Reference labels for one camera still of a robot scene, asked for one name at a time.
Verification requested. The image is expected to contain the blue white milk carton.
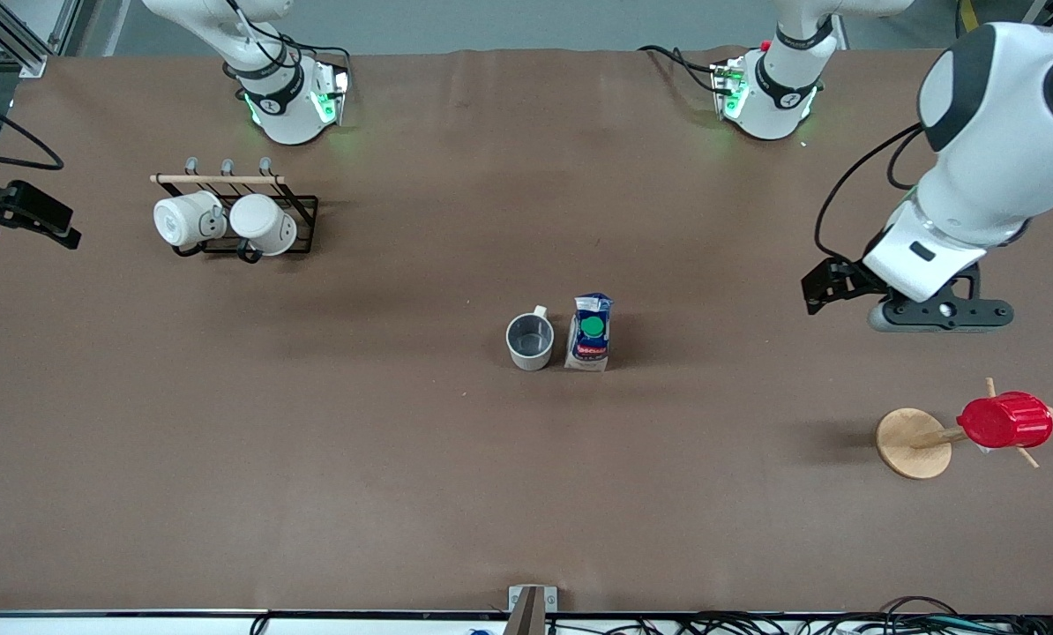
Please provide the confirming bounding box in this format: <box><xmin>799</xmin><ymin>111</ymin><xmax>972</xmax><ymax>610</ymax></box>
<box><xmin>564</xmin><ymin>293</ymin><xmax>615</xmax><ymax>373</ymax></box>

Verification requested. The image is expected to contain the cream mug grey interior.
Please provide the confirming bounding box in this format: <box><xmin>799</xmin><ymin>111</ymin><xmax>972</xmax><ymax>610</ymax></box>
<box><xmin>505</xmin><ymin>305</ymin><xmax>556</xmax><ymax>372</ymax></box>

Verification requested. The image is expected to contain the red plastic cup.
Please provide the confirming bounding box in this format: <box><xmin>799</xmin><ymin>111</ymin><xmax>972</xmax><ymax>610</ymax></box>
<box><xmin>957</xmin><ymin>392</ymin><xmax>1053</xmax><ymax>450</ymax></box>

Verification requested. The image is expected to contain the white ceramic mug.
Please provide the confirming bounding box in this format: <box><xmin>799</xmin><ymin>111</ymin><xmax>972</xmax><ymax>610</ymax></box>
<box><xmin>153</xmin><ymin>191</ymin><xmax>228</xmax><ymax>250</ymax></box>
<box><xmin>229</xmin><ymin>194</ymin><xmax>298</xmax><ymax>257</ymax></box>

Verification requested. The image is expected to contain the wooden mug tree stand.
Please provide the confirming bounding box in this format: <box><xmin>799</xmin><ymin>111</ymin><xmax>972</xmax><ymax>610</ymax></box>
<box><xmin>876</xmin><ymin>377</ymin><xmax>1053</xmax><ymax>481</ymax></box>

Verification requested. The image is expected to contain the table cover sheet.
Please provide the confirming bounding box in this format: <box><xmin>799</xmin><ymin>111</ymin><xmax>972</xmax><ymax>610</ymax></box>
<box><xmin>0</xmin><ymin>46</ymin><xmax>1053</xmax><ymax>616</ymax></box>

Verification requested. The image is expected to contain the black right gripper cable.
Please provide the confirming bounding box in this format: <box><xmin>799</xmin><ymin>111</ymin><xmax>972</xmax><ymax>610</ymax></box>
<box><xmin>0</xmin><ymin>88</ymin><xmax>64</xmax><ymax>171</ymax></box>

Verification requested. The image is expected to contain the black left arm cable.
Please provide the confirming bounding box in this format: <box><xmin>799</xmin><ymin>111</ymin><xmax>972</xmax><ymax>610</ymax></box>
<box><xmin>814</xmin><ymin>123</ymin><xmax>926</xmax><ymax>263</ymax></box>

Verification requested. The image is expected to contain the aluminium frame profile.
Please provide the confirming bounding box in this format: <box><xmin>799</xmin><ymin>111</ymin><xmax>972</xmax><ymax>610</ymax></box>
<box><xmin>0</xmin><ymin>0</ymin><xmax>82</xmax><ymax>78</ymax></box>

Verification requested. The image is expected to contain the black wire mug rack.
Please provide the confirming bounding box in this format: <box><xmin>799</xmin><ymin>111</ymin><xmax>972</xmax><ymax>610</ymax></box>
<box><xmin>150</xmin><ymin>157</ymin><xmax>320</xmax><ymax>264</ymax></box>

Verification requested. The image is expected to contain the black left base cable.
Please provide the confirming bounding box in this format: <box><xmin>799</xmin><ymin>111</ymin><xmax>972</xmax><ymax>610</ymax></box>
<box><xmin>639</xmin><ymin>44</ymin><xmax>730</xmax><ymax>93</ymax></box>

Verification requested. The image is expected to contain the black base cable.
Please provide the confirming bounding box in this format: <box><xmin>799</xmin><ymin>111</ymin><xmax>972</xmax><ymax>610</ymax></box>
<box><xmin>225</xmin><ymin>0</ymin><xmax>353</xmax><ymax>76</ymax></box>
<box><xmin>639</xmin><ymin>44</ymin><xmax>730</xmax><ymax>93</ymax></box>

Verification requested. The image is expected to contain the black right base cable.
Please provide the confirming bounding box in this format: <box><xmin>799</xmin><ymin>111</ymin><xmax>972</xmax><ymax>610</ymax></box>
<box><xmin>225</xmin><ymin>0</ymin><xmax>353</xmax><ymax>76</ymax></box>

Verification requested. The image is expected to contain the black cable bundle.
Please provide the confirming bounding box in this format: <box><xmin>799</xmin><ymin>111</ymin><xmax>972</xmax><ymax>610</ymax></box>
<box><xmin>668</xmin><ymin>597</ymin><xmax>1053</xmax><ymax>635</ymax></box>

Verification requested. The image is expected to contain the grey metal camera bracket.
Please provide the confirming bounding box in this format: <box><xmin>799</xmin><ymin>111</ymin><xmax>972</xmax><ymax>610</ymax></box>
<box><xmin>502</xmin><ymin>585</ymin><xmax>558</xmax><ymax>635</ymax></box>

